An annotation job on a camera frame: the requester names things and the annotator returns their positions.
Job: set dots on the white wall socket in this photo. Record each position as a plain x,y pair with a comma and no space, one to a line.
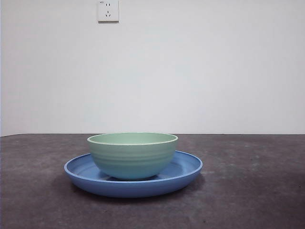
108,12

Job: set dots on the green ribbed bowl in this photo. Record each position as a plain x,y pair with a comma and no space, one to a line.
133,159

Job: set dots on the blue round plate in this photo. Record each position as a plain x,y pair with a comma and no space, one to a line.
119,189

